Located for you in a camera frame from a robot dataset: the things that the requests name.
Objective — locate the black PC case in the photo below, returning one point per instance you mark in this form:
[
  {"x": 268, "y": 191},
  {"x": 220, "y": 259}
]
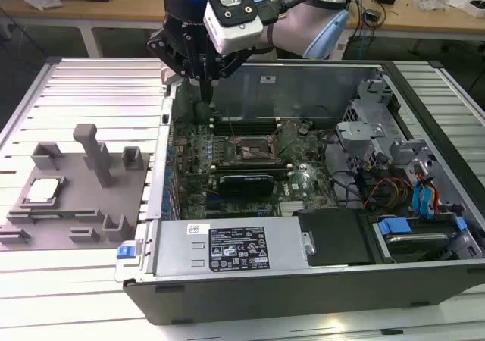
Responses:
[{"x": 265, "y": 303}]

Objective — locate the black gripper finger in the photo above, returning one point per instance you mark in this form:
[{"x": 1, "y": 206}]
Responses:
[
  {"x": 231, "y": 62},
  {"x": 163, "y": 49}
]

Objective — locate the white flat box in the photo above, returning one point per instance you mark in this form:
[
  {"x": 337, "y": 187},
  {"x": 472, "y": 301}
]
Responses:
[{"x": 460, "y": 0}]

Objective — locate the green motherboard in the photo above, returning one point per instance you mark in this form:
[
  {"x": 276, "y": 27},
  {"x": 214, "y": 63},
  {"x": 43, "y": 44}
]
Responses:
[{"x": 250, "y": 204}]

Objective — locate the black plastic bay cover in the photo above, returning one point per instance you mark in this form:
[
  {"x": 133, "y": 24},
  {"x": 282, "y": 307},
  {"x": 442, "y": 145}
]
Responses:
[{"x": 333, "y": 238}]

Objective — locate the grey power supply unit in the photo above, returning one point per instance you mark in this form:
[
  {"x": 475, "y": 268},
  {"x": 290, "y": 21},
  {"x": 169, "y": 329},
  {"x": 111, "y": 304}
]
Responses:
[{"x": 178, "y": 242}]

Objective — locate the black graphics card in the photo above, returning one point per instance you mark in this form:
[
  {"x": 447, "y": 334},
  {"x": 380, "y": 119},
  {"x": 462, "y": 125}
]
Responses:
[{"x": 246, "y": 185}]

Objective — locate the grey parts rack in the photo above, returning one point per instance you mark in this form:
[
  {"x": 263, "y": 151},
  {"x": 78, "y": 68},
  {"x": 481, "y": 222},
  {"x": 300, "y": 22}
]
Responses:
[{"x": 76, "y": 204}]

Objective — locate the green RAM stick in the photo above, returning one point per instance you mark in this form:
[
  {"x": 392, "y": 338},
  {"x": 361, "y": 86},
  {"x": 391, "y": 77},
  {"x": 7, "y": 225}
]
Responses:
[{"x": 53, "y": 214}]

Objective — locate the silver CPU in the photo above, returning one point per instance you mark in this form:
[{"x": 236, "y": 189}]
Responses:
[{"x": 42, "y": 190}]

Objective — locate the coin cell battery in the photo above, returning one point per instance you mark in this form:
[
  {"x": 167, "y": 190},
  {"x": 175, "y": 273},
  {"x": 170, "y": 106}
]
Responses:
[{"x": 303, "y": 129}]

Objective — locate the grey metal drive cage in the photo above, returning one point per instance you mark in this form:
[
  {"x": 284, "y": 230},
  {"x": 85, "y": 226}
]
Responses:
[{"x": 360, "y": 130}]

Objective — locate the small silver heatsink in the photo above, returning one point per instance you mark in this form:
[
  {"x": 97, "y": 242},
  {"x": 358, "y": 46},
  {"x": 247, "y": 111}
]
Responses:
[{"x": 291, "y": 207}]

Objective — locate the hard disk in blue carrier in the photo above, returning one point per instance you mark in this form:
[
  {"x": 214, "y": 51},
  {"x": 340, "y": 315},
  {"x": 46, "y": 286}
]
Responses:
[{"x": 394, "y": 225}]

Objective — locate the wooden desk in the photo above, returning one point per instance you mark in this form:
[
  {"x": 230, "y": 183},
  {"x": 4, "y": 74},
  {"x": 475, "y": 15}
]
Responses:
[{"x": 129, "y": 9}]

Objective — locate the CPU socket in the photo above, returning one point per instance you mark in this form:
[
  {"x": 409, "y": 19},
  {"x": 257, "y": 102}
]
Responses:
[{"x": 257, "y": 149}]

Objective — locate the blue case latch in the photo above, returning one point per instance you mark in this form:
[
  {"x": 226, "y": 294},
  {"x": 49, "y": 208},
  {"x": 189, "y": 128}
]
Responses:
[{"x": 126, "y": 252}]

